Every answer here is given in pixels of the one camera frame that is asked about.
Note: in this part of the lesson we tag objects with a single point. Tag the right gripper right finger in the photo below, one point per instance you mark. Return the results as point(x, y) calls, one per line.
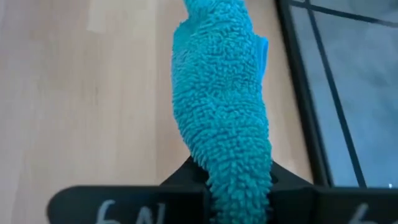
point(326, 208)

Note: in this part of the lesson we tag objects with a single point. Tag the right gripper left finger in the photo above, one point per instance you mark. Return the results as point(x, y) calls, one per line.
point(124, 205)

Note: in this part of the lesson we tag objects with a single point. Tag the teal microfiber towel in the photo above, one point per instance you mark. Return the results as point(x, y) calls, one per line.
point(217, 109)

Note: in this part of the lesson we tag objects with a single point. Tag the black aluminium table frame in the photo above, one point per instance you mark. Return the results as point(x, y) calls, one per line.
point(298, 77)

